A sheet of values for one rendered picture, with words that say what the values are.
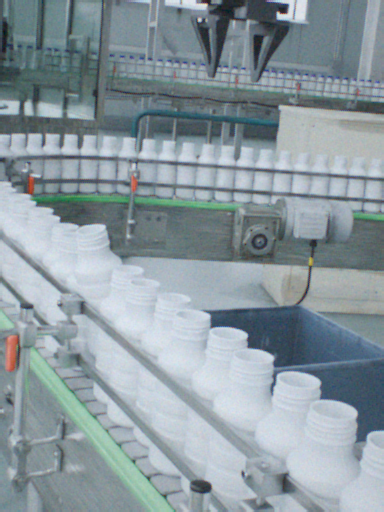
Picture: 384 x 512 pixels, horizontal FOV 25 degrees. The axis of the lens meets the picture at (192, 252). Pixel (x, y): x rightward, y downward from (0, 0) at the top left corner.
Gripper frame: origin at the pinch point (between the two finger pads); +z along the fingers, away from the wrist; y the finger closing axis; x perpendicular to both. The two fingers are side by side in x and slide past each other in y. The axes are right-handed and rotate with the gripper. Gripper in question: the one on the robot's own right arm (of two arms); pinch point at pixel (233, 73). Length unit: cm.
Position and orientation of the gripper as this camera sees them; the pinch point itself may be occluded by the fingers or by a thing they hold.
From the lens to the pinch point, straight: 109.2
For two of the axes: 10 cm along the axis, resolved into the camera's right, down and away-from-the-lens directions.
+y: -8.8, 0.0, -4.7
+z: -1.1, 9.7, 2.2
